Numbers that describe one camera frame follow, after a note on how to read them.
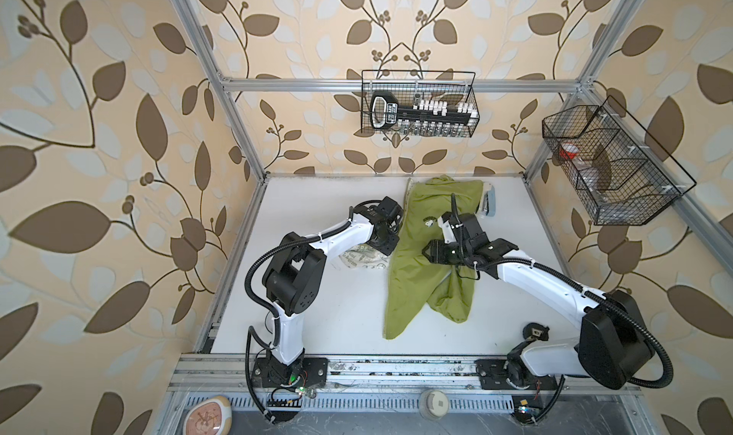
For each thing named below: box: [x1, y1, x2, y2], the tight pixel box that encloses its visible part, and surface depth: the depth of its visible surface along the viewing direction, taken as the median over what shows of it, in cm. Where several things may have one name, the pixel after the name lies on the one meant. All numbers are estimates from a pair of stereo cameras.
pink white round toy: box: [183, 394, 232, 435], surface depth 68 cm
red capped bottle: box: [558, 142, 580, 160], surface depth 84 cm
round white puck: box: [418, 389, 450, 421], surface depth 62 cm
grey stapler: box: [481, 185, 497, 217], surface depth 110 cm
